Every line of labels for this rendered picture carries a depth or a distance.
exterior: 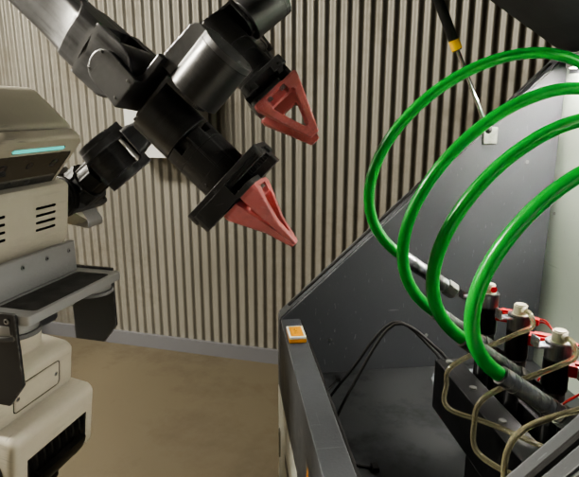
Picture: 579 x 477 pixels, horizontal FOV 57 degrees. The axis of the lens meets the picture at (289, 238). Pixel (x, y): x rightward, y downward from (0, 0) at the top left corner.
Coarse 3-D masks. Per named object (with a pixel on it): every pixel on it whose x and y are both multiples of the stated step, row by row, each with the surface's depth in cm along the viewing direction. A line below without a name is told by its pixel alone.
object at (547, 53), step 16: (528, 48) 66; (544, 48) 66; (480, 64) 66; (496, 64) 66; (576, 64) 67; (448, 80) 66; (432, 96) 66; (416, 112) 66; (400, 128) 66; (384, 144) 67; (368, 176) 68; (368, 192) 68; (368, 208) 68; (384, 240) 70
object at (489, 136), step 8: (432, 0) 95; (440, 0) 94; (440, 8) 95; (440, 16) 95; (448, 16) 95; (448, 24) 95; (448, 32) 96; (456, 32) 96; (448, 40) 96; (456, 40) 96; (456, 48) 96; (464, 64) 97; (472, 88) 98; (472, 96) 99; (480, 104) 99; (480, 112) 99; (496, 128) 100; (488, 136) 100; (496, 136) 100; (488, 144) 101
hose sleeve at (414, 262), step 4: (412, 256) 71; (412, 260) 71; (416, 260) 71; (420, 260) 71; (412, 264) 71; (416, 264) 71; (420, 264) 71; (424, 264) 71; (412, 268) 71; (416, 268) 71; (420, 268) 71; (424, 268) 71; (416, 272) 71; (420, 272) 71; (424, 272) 71; (424, 276) 72; (440, 276) 72; (440, 280) 72; (444, 280) 72; (448, 280) 73; (440, 284) 72; (444, 284) 72; (448, 284) 72; (440, 288) 72; (444, 288) 72
